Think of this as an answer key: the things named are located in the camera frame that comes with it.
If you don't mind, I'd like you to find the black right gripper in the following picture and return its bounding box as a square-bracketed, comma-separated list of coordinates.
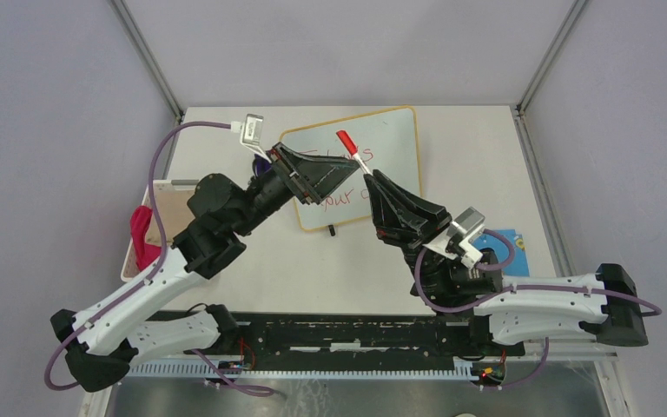
[365, 169, 453, 301]

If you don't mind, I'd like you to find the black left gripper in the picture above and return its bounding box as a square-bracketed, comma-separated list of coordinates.
[233, 142, 361, 237]

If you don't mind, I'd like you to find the red whiteboard marker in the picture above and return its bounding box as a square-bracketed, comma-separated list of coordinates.
[336, 130, 372, 175]

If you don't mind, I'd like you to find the red marker cap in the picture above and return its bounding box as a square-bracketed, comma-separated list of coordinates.
[336, 130, 358, 156]

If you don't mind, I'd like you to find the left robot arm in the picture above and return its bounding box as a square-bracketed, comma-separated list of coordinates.
[50, 143, 359, 393]

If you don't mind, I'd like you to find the yellow-framed whiteboard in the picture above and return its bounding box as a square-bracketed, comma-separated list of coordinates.
[280, 106, 422, 231]

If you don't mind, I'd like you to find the purple cloth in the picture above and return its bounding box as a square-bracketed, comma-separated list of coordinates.
[252, 156, 272, 178]

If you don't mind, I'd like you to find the blue patterned cloth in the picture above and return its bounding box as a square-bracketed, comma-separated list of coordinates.
[473, 229, 530, 276]

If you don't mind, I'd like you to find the beige cloth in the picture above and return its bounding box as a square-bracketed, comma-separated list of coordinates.
[144, 189, 195, 246]

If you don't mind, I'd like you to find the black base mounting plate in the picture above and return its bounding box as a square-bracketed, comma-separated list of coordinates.
[163, 312, 526, 373]

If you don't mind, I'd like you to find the pink cloth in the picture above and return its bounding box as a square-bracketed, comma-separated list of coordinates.
[129, 205, 162, 271]

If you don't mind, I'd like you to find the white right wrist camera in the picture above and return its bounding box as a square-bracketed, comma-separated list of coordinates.
[424, 207, 485, 269]

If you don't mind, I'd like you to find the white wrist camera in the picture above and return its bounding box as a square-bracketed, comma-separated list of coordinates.
[424, 207, 485, 269]
[231, 114, 271, 162]

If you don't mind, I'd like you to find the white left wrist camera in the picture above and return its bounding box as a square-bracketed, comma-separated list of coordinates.
[231, 114, 271, 162]

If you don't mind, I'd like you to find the right aluminium frame post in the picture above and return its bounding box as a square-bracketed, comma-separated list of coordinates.
[515, 0, 590, 115]

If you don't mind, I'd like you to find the aluminium frame post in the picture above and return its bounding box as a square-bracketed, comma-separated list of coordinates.
[108, 0, 184, 122]
[515, 0, 590, 115]

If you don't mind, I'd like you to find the left aluminium frame post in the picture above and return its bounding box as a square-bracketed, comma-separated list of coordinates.
[108, 0, 184, 122]

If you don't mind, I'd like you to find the white cable duct rail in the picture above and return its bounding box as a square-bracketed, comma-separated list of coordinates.
[127, 359, 478, 382]

